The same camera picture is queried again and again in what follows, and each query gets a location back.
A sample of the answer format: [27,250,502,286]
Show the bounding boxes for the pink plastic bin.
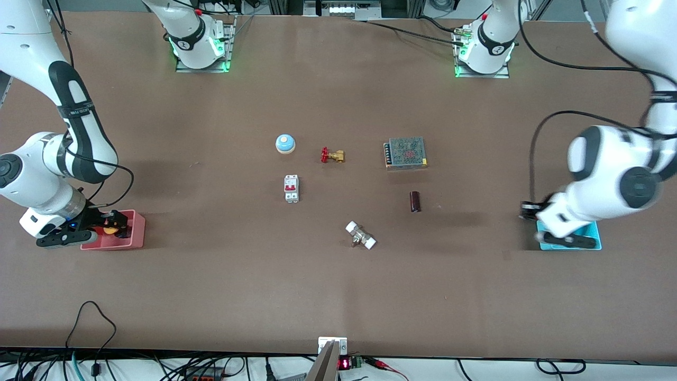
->
[80,210,146,251]

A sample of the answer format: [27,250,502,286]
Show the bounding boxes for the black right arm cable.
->
[45,0,135,208]

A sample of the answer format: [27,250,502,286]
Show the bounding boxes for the silver background device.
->
[304,0,382,21]

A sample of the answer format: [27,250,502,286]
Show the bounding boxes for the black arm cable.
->
[45,0,135,208]
[517,0,677,212]

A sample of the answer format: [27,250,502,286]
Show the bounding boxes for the metal mesh power supply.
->
[384,137,428,170]

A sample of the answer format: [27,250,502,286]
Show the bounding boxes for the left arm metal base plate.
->
[454,26,510,79]

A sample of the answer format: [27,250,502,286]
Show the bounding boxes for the black cable across table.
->
[364,16,467,48]

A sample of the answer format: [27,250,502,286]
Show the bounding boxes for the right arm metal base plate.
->
[176,15,236,74]

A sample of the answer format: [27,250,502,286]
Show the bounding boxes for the cyan plastic bin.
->
[536,219,602,251]

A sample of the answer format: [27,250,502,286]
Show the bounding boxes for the metal fitting white caps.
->
[345,221,377,250]

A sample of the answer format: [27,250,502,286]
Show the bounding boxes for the black coiled cable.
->
[536,358,587,376]

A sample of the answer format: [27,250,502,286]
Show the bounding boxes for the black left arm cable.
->
[517,0,677,212]

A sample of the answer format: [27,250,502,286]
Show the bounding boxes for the white metal bracket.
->
[318,337,348,356]

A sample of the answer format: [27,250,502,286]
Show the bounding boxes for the black looped cable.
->
[66,301,117,381]

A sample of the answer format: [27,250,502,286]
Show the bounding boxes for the grey metal bar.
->
[305,340,340,381]

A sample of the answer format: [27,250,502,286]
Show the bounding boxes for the red alligator clip lead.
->
[368,358,409,380]

